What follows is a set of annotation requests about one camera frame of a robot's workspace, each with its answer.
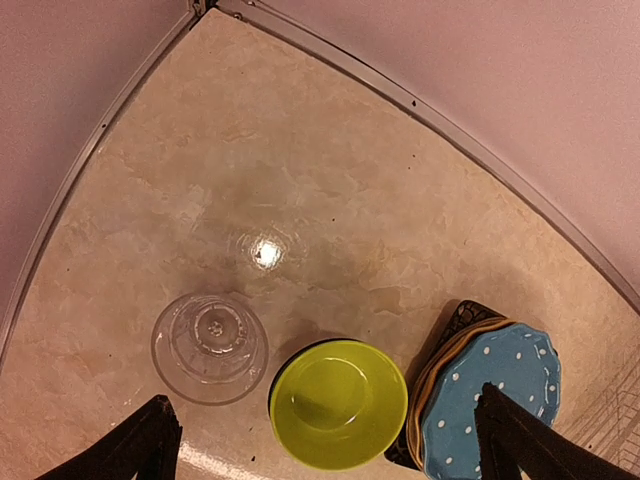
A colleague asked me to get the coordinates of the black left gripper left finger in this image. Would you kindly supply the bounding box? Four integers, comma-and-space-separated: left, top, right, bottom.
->
41, 395, 182, 480

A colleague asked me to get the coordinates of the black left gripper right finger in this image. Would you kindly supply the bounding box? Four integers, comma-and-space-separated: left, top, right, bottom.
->
474, 383, 635, 480

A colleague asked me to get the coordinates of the blue polka dot plate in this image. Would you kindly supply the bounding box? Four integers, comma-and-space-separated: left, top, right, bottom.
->
418, 323, 561, 479

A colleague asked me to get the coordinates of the orange polka dot plate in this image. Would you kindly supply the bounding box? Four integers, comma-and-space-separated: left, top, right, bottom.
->
405, 317, 516, 466

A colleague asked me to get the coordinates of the clear glass cup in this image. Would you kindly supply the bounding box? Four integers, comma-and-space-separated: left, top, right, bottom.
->
151, 293, 269, 406

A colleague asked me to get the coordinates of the black floral square plate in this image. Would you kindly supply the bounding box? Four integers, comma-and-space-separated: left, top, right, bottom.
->
384, 300, 505, 471

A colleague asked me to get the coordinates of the lime green bowl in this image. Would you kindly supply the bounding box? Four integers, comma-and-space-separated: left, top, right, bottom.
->
268, 341, 408, 472

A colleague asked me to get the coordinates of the wire dish rack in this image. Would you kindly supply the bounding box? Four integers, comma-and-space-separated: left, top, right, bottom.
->
564, 356, 639, 476

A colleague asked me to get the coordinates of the aluminium frame rail left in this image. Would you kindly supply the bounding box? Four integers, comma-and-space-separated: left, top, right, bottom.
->
1, 1, 196, 343

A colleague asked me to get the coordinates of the aluminium frame rail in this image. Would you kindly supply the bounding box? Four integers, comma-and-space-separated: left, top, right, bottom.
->
215, 1, 639, 310
1, 1, 196, 343

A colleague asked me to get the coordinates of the aluminium frame rail back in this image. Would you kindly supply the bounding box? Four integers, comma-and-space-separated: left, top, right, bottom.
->
215, 1, 639, 310

